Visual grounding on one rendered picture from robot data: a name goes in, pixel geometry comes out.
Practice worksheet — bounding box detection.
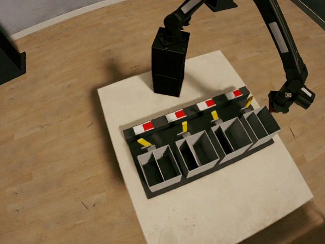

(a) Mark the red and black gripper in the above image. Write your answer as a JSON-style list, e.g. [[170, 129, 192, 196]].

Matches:
[[268, 91, 289, 114]]

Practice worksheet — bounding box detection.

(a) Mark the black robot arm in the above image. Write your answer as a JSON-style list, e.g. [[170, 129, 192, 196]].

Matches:
[[158, 0, 316, 109]]

